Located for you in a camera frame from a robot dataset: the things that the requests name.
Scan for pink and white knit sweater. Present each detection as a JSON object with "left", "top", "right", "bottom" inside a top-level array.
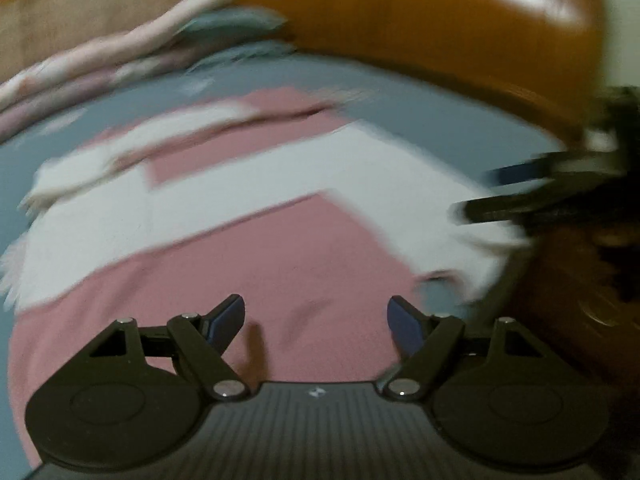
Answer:
[{"left": 0, "top": 84, "right": 532, "bottom": 470}]

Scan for blue floral bed sheet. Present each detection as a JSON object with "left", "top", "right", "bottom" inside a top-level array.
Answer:
[{"left": 1, "top": 54, "right": 556, "bottom": 479}]

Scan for wooden headboard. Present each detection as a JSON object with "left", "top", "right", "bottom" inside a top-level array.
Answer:
[{"left": 240, "top": 0, "right": 605, "bottom": 139}]

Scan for blue lower pillow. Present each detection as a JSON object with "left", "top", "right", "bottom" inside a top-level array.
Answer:
[{"left": 189, "top": 40, "right": 296, "bottom": 72}]

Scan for blue pillow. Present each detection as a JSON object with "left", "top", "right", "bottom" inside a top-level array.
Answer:
[
  {"left": 176, "top": 6, "right": 288, "bottom": 42},
  {"left": 189, "top": 40, "right": 296, "bottom": 72}
]

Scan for mauve floral folded quilt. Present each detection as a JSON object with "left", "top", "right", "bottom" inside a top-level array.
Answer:
[{"left": 1, "top": 48, "right": 203, "bottom": 143}]

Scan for blue upper pillow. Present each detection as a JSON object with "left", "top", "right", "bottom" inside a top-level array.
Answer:
[{"left": 176, "top": 6, "right": 288, "bottom": 42}]

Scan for pink floral folded quilt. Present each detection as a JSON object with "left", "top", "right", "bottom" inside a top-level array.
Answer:
[{"left": 1, "top": 0, "right": 232, "bottom": 110}]

